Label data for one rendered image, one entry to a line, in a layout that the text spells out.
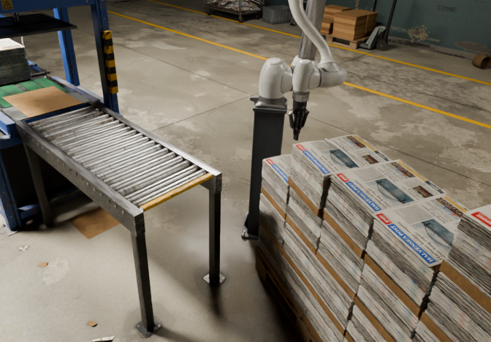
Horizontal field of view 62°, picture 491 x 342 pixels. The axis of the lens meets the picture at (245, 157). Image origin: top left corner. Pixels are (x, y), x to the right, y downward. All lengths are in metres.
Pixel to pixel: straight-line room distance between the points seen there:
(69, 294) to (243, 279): 1.06
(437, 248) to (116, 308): 1.81
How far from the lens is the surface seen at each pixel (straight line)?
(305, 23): 2.22
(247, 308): 2.56
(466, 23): 8.50
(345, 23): 8.21
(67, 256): 3.03
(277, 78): 2.43
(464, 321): 1.44
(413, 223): 1.58
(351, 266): 1.81
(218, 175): 2.19
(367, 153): 1.98
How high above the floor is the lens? 1.97
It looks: 30 degrees down
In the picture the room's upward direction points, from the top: 3 degrees clockwise
